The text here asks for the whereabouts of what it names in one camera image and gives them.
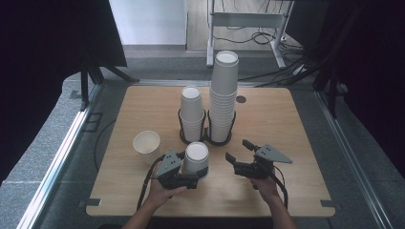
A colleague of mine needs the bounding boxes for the person's left hand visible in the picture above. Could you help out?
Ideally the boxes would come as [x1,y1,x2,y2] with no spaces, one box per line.
[144,179,188,209]

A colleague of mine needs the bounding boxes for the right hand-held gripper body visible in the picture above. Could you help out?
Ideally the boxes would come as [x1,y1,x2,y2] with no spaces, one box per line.
[234,143,293,179]

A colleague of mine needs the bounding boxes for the black metal stand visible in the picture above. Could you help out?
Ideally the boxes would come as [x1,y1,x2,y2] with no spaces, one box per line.
[313,63,339,119]

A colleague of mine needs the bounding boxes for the thin black floor cable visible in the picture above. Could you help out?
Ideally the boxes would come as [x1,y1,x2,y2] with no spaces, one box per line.
[93,117,117,175]

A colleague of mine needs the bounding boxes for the aluminium floor rail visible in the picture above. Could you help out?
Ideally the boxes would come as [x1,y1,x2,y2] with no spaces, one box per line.
[15,84,103,229]
[313,90,394,229]

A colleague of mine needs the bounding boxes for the black floor cable bundle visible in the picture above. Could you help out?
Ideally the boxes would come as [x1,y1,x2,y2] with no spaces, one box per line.
[238,41,323,89]

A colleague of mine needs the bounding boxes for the white power strip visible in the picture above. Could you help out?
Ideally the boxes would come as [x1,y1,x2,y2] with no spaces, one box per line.
[291,64,308,76]

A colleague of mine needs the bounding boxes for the black curtain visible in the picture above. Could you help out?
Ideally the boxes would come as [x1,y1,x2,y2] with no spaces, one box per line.
[313,0,405,179]
[0,0,128,185]

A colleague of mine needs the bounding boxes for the left hand-held gripper cable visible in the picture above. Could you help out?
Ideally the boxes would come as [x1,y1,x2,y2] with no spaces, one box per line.
[137,155,166,211]

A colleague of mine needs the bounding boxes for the dark floor plate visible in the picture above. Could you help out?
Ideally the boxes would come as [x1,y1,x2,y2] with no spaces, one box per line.
[83,112,103,133]

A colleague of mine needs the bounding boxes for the right hand-held gripper cable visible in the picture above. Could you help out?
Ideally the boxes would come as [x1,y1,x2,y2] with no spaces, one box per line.
[270,165,289,209]

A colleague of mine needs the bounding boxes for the hand-held gripper cable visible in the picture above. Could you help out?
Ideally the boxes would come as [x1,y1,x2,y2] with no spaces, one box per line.
[137,155,166,211]
[270,165,289,209]

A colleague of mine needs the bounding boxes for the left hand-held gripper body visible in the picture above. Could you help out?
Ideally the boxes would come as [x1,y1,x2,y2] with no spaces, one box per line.
[157,148,200,191]

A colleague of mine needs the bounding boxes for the single white paper cup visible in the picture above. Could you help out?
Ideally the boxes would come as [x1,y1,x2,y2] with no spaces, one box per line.
[181,141,210,180]
[132,130,161,165]

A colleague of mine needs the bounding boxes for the person's right hand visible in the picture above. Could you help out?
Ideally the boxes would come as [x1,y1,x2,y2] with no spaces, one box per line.
[250,178,281,208]

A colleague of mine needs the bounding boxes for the black wire cup holder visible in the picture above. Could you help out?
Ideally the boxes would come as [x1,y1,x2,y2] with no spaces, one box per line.
[177,108,237,147]

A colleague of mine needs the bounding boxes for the white metal desk frame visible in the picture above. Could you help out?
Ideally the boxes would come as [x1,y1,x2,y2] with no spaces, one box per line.
[205,0,295,70]

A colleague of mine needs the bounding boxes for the tall stack of white cups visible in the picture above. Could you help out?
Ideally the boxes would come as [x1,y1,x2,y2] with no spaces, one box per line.
[208,50,240,143]

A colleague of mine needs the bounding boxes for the coiled black floor cable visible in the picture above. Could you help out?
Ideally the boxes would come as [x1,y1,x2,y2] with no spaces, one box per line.
[213,31,276,46]

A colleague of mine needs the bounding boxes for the short stack of white cups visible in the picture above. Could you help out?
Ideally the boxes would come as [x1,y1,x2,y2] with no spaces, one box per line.
[180,86,207,143]

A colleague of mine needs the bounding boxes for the black stand legs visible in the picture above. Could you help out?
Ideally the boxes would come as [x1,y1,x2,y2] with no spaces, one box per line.
[79,60,141,112]

